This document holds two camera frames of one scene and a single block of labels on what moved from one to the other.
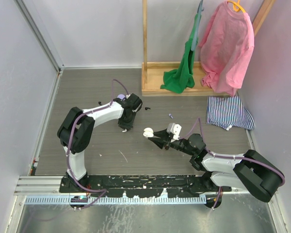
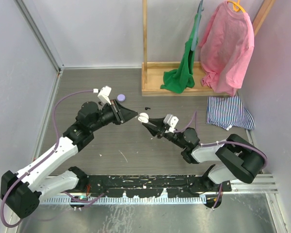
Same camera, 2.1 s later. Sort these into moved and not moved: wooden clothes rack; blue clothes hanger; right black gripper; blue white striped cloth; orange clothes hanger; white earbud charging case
Moved: right black gripper; white earbud charging case
Not moved: blue white striped cloth; blue clothes hanger; wooden clothes rack; orange clothes hanger
